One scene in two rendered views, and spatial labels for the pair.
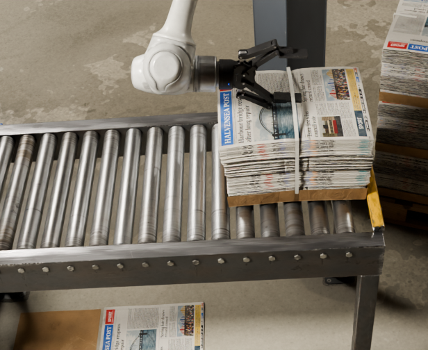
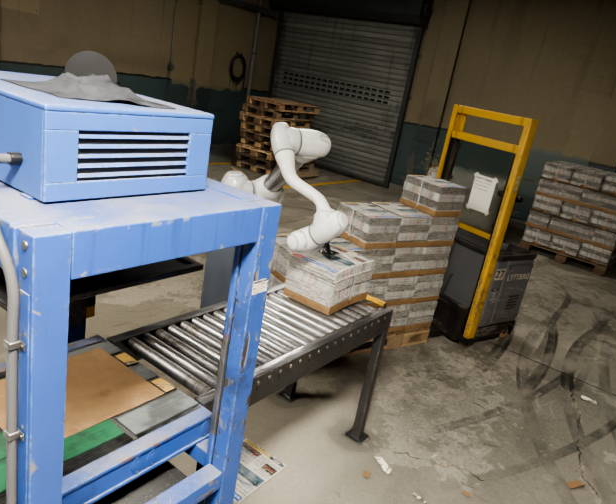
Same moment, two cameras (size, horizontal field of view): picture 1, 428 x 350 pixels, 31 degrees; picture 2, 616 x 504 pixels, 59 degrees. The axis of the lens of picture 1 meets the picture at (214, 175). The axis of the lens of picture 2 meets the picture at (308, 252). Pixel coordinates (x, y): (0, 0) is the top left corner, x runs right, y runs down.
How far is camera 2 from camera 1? 2.23 m
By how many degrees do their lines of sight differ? 57
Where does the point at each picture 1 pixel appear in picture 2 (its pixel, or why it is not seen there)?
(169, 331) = (248, 459)
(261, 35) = (212, 268)
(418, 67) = not seen: hidden behind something
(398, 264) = (308, 381)
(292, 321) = (296, 423)
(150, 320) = not seen: hidden behind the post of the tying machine
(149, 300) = not seen: hidden behind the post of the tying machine
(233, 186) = (332, 300)
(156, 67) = (342, 219)
